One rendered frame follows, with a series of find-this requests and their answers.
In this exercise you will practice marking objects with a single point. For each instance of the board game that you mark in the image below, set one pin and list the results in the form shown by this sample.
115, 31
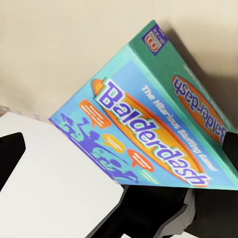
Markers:
145, 119

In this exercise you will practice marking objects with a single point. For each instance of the bed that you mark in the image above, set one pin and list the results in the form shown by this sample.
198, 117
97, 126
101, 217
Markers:
49, 49

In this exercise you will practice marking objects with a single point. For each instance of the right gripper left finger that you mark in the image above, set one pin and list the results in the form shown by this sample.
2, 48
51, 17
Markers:
12, 148

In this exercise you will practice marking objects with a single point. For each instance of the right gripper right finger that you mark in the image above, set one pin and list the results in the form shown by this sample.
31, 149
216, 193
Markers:
230, 148

